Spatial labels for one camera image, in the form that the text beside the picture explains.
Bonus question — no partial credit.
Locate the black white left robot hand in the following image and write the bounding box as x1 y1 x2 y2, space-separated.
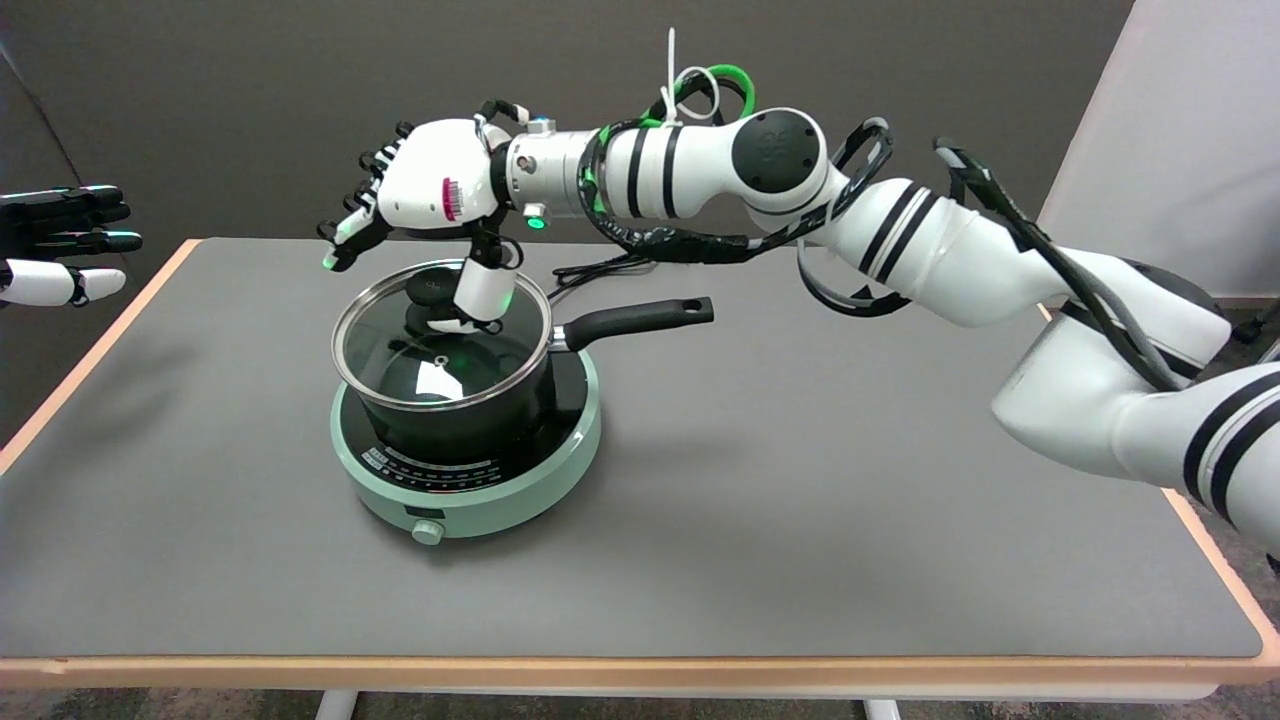
0 185 143 308

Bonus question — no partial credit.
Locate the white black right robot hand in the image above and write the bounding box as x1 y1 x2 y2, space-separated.
318 100 531 335

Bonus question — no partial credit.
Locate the glass pot lid black knob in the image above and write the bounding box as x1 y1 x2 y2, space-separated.
331 259 553 412

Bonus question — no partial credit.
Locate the green round induction cooker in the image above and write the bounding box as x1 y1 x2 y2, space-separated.
330 350 602 547

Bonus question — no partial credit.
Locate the grey table mat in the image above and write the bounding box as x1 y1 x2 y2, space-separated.
0 238 1263 659

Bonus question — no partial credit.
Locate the black power cord with plug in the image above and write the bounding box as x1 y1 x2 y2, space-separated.
545 250 656 302

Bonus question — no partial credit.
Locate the black saucepan with handle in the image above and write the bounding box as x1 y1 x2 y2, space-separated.
335 295 715 466

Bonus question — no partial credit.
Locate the green black braided cable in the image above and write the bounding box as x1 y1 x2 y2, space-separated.
578 64 896 267

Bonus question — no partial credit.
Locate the grey black cable loop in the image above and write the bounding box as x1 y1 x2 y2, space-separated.
796 238 913 318

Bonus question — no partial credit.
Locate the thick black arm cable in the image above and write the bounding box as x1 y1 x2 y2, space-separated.
933 137 1204 393

